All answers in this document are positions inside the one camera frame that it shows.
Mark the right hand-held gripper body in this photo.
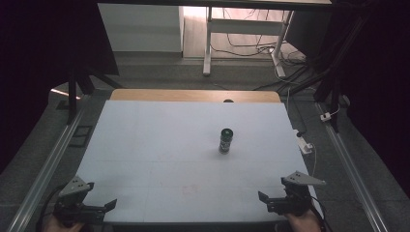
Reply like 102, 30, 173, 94
266, 170, 327, 217

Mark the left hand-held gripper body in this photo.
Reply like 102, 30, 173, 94
52, 175, 107, 227

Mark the person's right hand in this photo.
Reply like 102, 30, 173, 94
283, 208, 324, 232

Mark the person's left hand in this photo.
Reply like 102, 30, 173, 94
43, 214, 87, 232

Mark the white power strip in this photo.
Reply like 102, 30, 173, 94
292, 128, 314, 156

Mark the dark spice jar green cap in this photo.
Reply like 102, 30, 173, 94
218, 128, 235, 156

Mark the white table cover sheet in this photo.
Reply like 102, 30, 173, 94
74, 99, 311, 224

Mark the black metal stand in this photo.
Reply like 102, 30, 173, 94
65, 63, 125, 126
276, 13, 375, 133

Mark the black curtain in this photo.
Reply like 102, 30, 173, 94
332, 0, 410, 197
0, 0, 120, 175

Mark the white cabinet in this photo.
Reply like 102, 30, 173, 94
97, 3, 186, 53

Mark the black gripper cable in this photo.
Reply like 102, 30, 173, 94
34, 182, 70, 232
308, 194, 335, 232

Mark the aluminium rail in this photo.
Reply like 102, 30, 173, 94
6, 95, 90, 232
314, 101, 390, 232

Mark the thin white cable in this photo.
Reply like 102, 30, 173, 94
308, 143, 318, 178

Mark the black rectangular floor frame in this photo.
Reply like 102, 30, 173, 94
68, 124, 95, 149

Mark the tangle of floor cables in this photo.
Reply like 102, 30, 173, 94
210, 8, 308, 66

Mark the white metal desk frame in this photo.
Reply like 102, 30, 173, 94
202, 6, 295, 78

